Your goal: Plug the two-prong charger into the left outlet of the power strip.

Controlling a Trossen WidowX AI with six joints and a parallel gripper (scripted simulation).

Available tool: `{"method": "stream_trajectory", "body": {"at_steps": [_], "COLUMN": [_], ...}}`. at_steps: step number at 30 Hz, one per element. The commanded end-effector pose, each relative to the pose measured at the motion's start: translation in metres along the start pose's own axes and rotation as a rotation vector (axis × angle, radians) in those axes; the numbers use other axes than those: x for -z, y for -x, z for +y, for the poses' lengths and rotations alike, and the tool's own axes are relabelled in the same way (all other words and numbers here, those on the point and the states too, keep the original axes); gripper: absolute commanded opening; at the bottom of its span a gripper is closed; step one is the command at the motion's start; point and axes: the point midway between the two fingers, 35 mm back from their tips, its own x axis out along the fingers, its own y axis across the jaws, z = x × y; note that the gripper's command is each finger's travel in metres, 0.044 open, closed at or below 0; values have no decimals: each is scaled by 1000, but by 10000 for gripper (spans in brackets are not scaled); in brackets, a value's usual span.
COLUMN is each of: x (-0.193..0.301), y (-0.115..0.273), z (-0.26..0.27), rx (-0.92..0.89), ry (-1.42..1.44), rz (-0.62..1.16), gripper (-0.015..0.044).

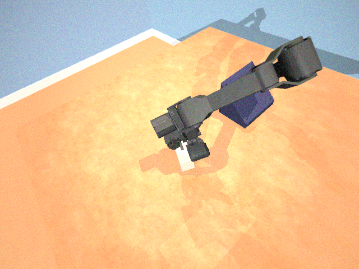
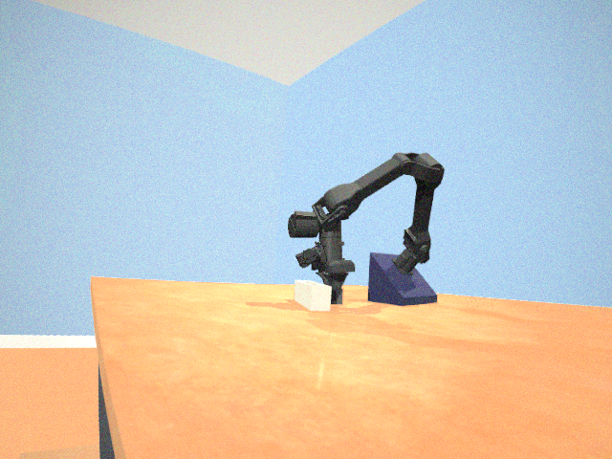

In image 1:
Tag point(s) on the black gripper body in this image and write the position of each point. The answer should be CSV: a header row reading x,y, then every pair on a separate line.
x,y
198,149

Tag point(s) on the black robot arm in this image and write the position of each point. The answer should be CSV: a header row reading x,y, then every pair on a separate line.
x,y
297,62

